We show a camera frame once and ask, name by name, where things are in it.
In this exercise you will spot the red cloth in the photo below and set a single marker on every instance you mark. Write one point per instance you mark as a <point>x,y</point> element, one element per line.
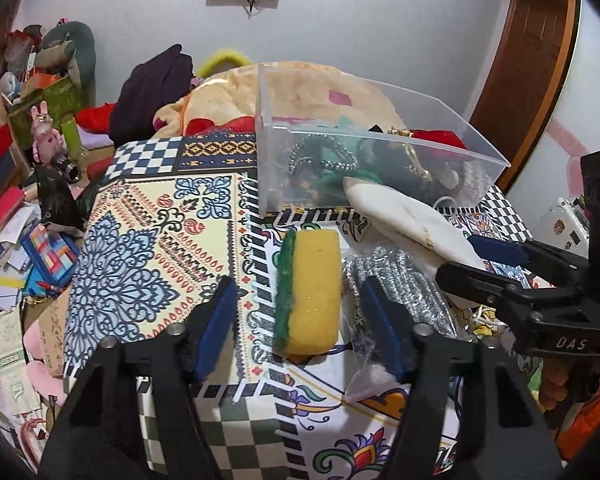
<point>95,117</point>

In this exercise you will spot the brown wooden door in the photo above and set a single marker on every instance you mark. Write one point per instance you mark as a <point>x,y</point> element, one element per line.
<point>522,75</point>

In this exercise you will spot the dark purple garment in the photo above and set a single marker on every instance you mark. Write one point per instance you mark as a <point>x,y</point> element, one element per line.
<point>150,95</point>

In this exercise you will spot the white cloth pouch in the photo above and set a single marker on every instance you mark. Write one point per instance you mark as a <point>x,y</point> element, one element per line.
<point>410,215</point>

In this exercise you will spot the person's right hand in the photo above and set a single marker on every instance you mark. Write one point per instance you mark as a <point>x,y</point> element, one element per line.
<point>555,385</point>

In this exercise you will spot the silver scouring pad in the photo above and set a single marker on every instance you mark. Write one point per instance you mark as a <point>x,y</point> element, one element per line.
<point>420,290</point>

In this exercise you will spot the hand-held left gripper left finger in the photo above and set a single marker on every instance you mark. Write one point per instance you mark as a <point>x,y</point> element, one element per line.
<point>214,332</point>

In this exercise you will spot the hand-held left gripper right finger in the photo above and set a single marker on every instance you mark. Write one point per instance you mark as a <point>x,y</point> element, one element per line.
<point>384,327</point>

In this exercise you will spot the beige plush blanket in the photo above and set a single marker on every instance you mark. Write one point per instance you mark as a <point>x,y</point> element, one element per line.
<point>230,95</point>

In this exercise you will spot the yellow-green plush item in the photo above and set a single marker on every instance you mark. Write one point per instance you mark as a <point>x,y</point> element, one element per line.
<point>225,57</point>

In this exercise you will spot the grey-green plush toy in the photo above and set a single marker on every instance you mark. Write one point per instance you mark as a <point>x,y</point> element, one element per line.
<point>72,47</point>

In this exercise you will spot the black red pouch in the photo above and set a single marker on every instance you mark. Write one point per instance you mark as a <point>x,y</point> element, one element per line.
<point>420,160</point>

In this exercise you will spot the colourful patterned box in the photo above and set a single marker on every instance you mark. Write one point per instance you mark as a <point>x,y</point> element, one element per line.
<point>47,255</point>

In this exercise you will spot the person's right forearm orange sleeve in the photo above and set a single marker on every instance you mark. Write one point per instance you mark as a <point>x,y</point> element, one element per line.
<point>597,420</point>

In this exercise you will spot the white suitcase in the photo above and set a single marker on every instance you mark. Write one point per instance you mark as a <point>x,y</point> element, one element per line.
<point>562,225</point>

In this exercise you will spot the yellow green sponge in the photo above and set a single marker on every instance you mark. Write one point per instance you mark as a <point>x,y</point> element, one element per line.
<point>312,290</point>

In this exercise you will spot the green cylinder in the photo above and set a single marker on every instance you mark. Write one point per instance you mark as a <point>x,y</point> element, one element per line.
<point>71,135</point>

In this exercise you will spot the patterned tablecloth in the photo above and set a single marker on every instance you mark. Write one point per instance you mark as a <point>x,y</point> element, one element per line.
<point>145,240</point>

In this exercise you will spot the pile of papers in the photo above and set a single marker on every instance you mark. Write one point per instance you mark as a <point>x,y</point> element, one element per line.
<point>10,310</point>

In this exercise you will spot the clear plastic box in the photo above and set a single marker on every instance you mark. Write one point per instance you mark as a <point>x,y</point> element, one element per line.
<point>290,170</point>

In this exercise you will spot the pink rabbit toy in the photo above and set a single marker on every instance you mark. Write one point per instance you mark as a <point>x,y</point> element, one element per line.
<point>47,135</point>

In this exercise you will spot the green cardboard box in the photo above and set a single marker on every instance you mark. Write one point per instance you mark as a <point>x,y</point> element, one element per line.
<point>45,105</point>

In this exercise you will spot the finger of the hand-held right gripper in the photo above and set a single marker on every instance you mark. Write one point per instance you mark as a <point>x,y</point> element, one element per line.
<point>472,279</point>
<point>495,250</point>

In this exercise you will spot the black bird toy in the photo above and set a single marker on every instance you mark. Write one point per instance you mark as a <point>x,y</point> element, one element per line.
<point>60,200</point>

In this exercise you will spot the black camera lens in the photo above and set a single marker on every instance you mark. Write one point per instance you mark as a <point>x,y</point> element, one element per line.
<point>67,167</point>

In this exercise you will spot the green beaded pouch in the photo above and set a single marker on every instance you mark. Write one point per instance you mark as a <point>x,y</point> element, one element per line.
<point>325,167</point>

